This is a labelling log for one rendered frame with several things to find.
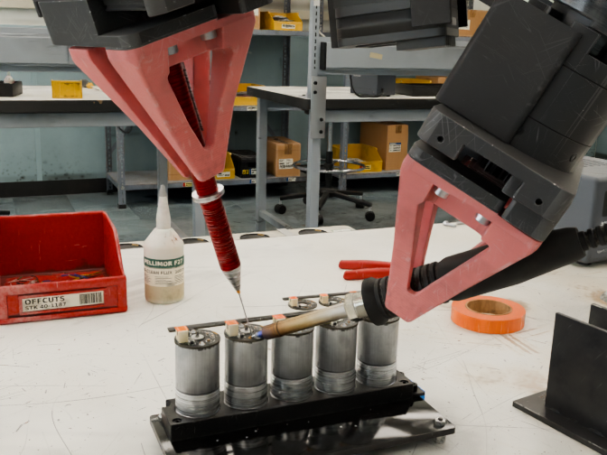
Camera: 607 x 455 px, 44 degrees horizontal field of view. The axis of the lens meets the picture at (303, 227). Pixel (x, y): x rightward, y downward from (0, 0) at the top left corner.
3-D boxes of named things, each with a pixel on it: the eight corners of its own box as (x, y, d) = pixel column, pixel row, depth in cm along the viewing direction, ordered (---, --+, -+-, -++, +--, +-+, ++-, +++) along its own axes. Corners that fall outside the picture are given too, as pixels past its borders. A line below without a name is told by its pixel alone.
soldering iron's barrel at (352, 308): (264, 351, 40) (371, 321, 37) (253, 324, 40) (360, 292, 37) (275, 341, 41) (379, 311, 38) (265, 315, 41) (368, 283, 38)
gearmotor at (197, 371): (225, 428, 41) (225, 341, 40) (182, 435, 40) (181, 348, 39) (212, 407, 43) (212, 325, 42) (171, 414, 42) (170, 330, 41)
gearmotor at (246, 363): (273, 419, 42) (275, 335, 41) (231, 426, 41) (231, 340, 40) (258, 400, 45) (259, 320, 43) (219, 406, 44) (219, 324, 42)
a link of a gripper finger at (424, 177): (323, 286, 35) (430, 113, 31) (368, 250, 41) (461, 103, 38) (446, 374, 33) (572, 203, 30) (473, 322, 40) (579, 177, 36)
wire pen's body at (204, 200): (209, 269, 39) (143, 65, 34) (232, 255, 40) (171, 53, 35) (228, 276, 38) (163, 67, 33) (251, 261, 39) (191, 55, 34)
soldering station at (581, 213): (661, 258, 82) (674, 171, 79) (586, 271, 76) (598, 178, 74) (555, 227, 95) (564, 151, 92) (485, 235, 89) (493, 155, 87)
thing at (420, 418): (393, 390, 49) (394, 374, 49) (455, 444, 43) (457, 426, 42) (149, 432, 43) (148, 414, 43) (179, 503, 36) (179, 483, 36)
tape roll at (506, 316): (445, 306, 65) (446, 292, 64) (515, 309, 65) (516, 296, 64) (456, 332, 59) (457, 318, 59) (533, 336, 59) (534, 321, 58)
